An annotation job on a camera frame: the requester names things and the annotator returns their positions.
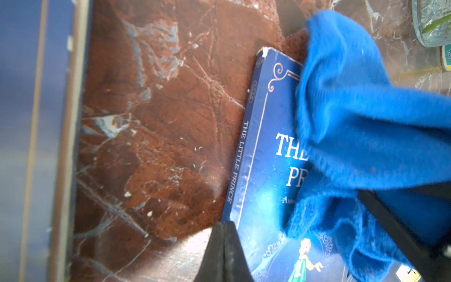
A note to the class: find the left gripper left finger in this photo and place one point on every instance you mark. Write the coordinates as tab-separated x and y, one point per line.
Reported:
224	259

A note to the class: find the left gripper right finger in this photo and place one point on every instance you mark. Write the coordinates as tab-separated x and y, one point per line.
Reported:
432	262

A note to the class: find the blue Little Prince book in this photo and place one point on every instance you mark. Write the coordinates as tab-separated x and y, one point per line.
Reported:
268	171

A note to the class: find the blue cleaning cloth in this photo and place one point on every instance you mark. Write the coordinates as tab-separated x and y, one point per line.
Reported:
361	132

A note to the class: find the blue landscape cover book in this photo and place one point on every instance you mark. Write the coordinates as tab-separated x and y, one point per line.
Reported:
44	48

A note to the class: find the green labelled tin can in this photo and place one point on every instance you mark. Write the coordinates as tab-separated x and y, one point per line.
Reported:
446	57

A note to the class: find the glass vase with flowers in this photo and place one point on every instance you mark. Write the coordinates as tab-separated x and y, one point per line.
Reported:
432	22

